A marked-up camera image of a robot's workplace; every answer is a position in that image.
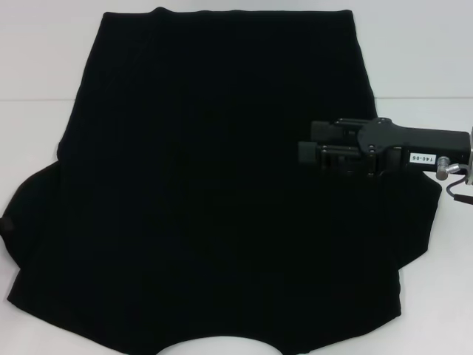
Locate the black shirt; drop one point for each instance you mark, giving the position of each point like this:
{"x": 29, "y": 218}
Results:
{"x": 221, "y": 148}

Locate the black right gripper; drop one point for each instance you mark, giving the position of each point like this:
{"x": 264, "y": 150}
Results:
{"x": 421, "y": 148}

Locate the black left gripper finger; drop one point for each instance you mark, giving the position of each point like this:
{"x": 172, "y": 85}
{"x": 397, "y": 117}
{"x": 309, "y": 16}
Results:
{"x": 5, "y": 225}

